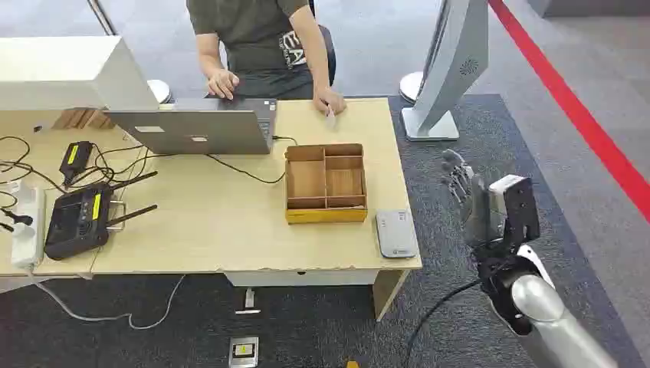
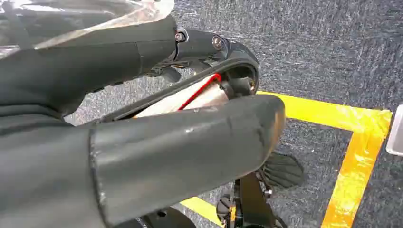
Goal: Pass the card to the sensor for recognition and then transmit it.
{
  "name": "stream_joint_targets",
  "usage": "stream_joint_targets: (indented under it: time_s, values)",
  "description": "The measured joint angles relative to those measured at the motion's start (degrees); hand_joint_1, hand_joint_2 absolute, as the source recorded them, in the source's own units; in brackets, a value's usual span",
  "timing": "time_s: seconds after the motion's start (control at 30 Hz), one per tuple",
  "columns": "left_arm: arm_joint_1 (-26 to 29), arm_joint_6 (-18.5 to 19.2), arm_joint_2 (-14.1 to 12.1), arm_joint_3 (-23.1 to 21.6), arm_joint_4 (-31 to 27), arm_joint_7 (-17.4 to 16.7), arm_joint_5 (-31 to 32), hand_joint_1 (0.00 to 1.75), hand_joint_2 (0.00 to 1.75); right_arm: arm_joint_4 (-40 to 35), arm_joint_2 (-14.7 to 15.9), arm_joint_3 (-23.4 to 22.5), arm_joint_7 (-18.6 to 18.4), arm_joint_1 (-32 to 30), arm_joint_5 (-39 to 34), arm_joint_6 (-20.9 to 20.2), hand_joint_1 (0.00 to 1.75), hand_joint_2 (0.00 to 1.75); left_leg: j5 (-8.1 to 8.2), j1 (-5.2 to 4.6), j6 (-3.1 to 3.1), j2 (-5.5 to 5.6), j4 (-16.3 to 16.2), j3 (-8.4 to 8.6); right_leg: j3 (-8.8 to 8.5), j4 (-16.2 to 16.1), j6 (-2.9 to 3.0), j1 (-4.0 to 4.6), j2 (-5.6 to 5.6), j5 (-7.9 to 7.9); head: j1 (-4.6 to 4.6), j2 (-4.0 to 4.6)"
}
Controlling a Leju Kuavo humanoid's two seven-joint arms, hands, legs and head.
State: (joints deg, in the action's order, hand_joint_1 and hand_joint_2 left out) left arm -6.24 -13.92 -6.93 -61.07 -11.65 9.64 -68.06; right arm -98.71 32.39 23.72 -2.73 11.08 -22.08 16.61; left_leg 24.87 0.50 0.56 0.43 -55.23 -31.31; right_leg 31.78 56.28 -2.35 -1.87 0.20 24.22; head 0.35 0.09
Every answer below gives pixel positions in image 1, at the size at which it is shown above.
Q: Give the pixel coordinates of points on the small white floor bracket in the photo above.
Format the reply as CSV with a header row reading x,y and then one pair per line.
x,y
248,302

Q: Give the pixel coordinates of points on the wooden compartment box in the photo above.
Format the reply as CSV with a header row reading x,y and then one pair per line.
x,y
325,183

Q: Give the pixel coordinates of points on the black remote controller with antennas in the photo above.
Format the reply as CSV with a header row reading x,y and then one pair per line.
x,y
76,223

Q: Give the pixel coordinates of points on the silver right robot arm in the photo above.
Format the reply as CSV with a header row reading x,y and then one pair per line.
x,y
543,310

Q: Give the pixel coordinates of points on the pale wooden desk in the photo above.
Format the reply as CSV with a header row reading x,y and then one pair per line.
x,y
213,218

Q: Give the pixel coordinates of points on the round white stand base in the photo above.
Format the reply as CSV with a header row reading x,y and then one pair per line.
x,y
160,90
410,86

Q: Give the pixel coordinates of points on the black power adapter yellow label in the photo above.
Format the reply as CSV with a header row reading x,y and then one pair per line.
x,y
76,158

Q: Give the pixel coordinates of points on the white standing display kiosk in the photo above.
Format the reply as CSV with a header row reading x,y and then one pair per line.
x,y
447,66

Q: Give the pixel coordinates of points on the white desk drawer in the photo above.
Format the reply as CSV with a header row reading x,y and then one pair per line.
x,y
304,278

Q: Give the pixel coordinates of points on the black office chair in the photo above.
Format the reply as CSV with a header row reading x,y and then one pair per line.
x,y
330,51

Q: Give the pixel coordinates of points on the red floor tape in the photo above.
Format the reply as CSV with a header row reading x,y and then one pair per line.
x,y
579,112

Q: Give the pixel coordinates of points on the grey flat card reader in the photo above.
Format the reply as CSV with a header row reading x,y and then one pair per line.
x,y
396,233

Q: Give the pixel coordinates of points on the person's left hand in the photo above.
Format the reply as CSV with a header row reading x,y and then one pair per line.
x,y
327,99

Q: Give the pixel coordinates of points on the person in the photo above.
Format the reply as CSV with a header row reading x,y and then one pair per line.
x,y
259,40

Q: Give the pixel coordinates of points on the metal floor socket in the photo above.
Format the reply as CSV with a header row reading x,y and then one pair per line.
x,y
243,351

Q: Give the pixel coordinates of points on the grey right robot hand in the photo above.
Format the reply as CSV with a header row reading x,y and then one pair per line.
x,y
480,213

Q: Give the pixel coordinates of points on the person's hand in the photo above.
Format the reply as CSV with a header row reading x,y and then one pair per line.
x,y
327,99
223,84

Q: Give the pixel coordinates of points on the white power strip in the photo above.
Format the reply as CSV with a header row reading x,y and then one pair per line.
x,y
28,228

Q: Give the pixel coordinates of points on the white box casing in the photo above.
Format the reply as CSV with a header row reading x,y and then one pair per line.
x,y
61,71

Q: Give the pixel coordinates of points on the white card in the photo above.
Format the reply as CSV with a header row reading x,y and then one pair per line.
x,y
331,119

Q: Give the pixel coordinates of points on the person's right hand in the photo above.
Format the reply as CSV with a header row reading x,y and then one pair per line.
x,y
223,84

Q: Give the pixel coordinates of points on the silver laptop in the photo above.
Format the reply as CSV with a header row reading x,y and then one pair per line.
x,y
193,132

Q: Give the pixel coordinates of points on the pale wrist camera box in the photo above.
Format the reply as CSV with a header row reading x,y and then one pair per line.
x,y
520,205

